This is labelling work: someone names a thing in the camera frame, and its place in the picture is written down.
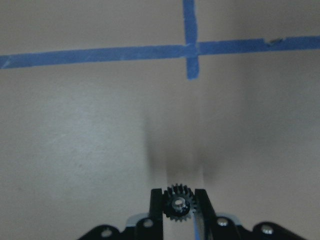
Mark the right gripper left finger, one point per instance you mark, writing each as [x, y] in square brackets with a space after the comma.
[144, 226]

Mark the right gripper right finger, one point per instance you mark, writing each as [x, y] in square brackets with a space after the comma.
[212, 226]

